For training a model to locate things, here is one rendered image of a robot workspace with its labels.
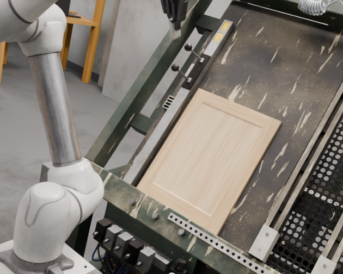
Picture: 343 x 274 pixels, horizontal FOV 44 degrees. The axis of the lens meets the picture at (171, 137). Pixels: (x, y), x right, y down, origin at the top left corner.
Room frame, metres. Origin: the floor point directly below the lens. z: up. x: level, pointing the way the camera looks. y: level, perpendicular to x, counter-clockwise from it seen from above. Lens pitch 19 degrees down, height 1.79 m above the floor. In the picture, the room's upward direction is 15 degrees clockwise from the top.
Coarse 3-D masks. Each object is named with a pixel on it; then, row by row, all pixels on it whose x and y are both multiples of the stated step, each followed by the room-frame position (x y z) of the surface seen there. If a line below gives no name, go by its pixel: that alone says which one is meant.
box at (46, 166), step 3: (48, 162) 1.69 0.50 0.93; (51, 162) 1.70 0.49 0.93; (42, 165) 1.66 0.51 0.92; (45, 165) 1.66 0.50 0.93; (48, 165) 1.66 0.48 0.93; (42, 168) 1.66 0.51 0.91; (45, 168) 1.65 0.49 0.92; (48, 168) 1.65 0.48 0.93; (42, 171) 1.66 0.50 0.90; (45, 171) 1.65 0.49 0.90; (42, 174) 1.66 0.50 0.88; (45, 174) 1.65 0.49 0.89; (42, 177) 1.66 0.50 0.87; (45, 177) 1.65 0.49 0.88; (39, 180) 1.67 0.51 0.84; (42, 180) 1.66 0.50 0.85; (45, 180) 1.65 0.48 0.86
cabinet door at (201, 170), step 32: (192, 128) 1.89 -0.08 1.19; (224, 128) 1.85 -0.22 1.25; (256, 128) 1.81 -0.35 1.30; (160, 160) 1.82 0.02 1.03; (192, 160) 1.78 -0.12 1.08; (224, 160) 1.75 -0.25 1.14; (256, 160) 1.71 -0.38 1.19; (160, 192) 1.71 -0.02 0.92; (192, 192) 1.68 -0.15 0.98; (224, 192) 1.65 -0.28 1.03
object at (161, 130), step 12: (228, 36) 2.20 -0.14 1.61; (216, 48) 2.13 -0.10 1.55; (204, 72) 2.08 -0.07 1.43; (180, 96) 2.00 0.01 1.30; (168, 108) 1.97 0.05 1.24; (180, 108) 1.97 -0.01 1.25; (168, 120) 1.92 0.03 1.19; (156, 132) 1.90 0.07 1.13; (156, 144) 1.86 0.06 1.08; (144, 156) 1.83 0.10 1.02; (132, 168) 1.80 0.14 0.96; (144, 168) 1.82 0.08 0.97; (132, 180) 1.76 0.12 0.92
